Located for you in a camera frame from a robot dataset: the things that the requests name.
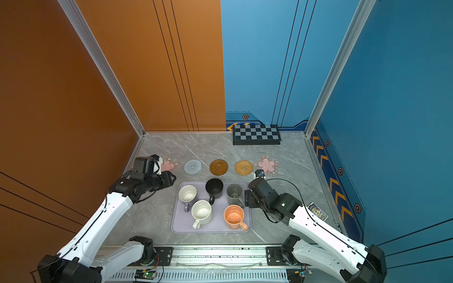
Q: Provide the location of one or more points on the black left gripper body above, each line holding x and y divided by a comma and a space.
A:
159, 182

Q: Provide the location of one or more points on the white cream mug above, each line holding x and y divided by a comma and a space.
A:
202, 214

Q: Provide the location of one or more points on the pink cherry blossom coaster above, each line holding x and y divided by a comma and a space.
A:
268, 165

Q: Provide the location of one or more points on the left green circuit board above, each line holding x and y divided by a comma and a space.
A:
145, 274

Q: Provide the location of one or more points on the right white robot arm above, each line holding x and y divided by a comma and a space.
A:
332, 252

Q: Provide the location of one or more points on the card deck box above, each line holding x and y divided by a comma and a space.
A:
313, 208

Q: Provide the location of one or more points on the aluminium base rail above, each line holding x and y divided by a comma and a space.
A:
253, 263

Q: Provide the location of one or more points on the grey mug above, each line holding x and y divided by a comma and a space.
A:
235, 195

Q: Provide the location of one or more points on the green circuit board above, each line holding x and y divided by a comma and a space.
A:
145, 274
297, 276

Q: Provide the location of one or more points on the black mug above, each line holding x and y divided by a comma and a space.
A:
214, 188

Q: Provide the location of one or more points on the aluminium corner post left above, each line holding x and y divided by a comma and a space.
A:
81, 27

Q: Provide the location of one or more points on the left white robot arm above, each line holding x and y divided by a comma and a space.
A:
76, 263

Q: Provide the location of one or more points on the aluminium corner post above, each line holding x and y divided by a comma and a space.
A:
81, 27
355, 28

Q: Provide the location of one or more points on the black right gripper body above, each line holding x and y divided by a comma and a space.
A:
252, 203

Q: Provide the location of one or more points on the black checkered chess board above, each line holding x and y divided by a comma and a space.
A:
256, 135

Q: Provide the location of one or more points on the clear glass round coaster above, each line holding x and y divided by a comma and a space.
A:
193, 167

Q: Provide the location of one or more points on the right green circuit board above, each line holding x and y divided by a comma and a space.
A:
297, 276

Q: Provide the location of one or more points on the white mug purple handle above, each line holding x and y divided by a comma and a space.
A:
188, 196

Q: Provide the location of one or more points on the brown wooden round coaster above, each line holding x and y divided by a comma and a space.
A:
219, 167

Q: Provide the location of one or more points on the orange mug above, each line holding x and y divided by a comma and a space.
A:
234, 216

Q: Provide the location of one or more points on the aluminium corner post right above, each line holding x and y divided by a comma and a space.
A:
355, 28

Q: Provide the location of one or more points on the woven rattan round coaster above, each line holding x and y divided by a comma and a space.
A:
244, 167

